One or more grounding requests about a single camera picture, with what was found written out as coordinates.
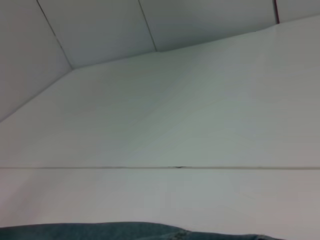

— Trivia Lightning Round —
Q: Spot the red wall edge strip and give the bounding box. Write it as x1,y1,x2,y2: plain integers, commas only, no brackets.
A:
273,0,280,25

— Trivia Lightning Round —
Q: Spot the blue denim shorts basketball print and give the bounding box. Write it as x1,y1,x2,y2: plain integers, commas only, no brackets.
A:
0,221,289,240

